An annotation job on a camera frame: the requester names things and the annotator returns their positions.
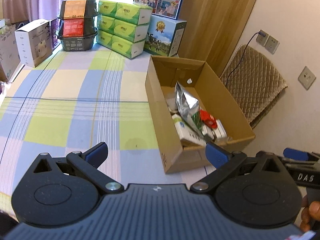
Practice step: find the brown cardboard box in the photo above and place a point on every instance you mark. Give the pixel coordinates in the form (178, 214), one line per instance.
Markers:
(198, 78)

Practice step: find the orange black food container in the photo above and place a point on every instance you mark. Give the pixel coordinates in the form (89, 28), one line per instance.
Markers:
(77, 9)

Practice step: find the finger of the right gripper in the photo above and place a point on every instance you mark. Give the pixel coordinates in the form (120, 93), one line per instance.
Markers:
(295, 154)

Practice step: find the red black food container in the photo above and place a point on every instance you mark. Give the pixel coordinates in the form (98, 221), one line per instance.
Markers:
(76, 28)

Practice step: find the wooden wardrobe panel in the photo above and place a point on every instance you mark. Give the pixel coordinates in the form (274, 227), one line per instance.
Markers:
(213, 29)

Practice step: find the green white medicine box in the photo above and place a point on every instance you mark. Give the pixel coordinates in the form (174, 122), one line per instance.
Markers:
(186, 135)

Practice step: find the green blue milk box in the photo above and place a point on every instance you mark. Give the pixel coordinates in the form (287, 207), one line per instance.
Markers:
(164, 36)

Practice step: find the purple box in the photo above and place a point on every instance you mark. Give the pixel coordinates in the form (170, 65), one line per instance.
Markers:
(54, 29)

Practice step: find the white green pill box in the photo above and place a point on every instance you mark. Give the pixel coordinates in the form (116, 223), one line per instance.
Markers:
(216, 135)

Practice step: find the checkered tablecloth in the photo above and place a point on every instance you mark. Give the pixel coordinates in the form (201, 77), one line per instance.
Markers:
(71, 102)

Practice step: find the green tissue pack stack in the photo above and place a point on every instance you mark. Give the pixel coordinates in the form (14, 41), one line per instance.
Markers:
(123, 27)

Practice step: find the white appliance box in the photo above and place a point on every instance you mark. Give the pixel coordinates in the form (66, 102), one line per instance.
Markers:
(34, 42)

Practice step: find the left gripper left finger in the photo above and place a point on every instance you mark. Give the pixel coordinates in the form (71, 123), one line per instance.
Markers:
(86, 166)

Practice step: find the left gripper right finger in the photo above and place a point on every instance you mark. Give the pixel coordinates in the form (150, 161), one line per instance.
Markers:
(226, 164)

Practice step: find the silver green foil bag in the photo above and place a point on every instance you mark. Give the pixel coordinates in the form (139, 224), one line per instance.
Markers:
(188, 108)

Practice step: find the clear plastic blister pack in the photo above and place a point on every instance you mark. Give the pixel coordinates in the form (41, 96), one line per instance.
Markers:
(170, 99)

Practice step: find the person's right hand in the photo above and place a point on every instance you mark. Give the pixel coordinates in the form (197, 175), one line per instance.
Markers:
(310, 212)

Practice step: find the round-port wall socket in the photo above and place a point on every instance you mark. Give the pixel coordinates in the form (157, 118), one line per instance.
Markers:
(306, 78)

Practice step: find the red snack wrapper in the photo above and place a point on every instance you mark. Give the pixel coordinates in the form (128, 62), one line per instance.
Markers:
(208, 119)

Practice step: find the wall socket with plug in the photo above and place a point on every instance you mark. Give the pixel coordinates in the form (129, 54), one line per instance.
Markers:
(262, 38)

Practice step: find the quilted brown cushion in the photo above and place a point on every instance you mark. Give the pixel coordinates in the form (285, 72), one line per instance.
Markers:
(254, 82)

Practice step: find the empty wall socket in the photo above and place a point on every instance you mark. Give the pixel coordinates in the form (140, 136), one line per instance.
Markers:
(271, 45)

